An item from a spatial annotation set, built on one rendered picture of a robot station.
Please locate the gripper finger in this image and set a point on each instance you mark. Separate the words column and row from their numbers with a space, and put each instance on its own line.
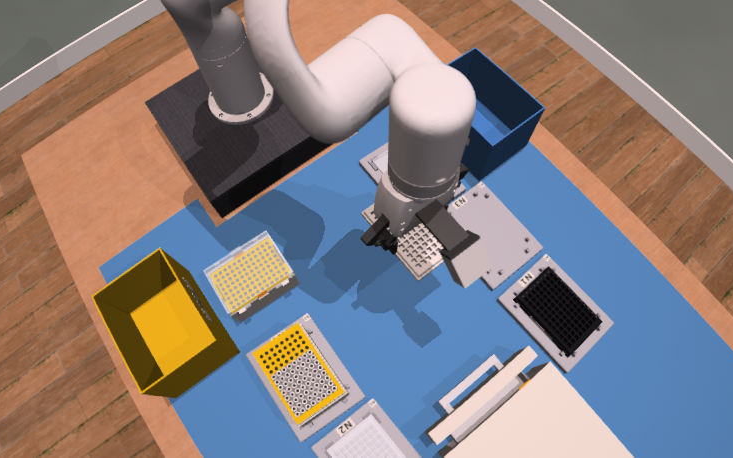
column 463, row 171
column 378, row 235

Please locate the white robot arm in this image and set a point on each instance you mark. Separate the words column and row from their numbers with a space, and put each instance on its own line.
column 431, row 105

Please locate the blue bench mat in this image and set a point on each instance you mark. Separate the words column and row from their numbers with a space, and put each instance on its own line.
column 661, row 378

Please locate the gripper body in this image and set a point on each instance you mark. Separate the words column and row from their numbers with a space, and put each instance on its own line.
column 399, row 208

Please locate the yellow well plate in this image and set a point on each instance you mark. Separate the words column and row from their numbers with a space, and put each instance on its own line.
column 297, row 371

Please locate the yellow open-top bin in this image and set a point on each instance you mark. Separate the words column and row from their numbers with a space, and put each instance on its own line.
column 155, row 327

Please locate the dark blue open-top bin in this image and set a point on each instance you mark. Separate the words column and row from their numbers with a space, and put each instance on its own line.
column 501, row 105

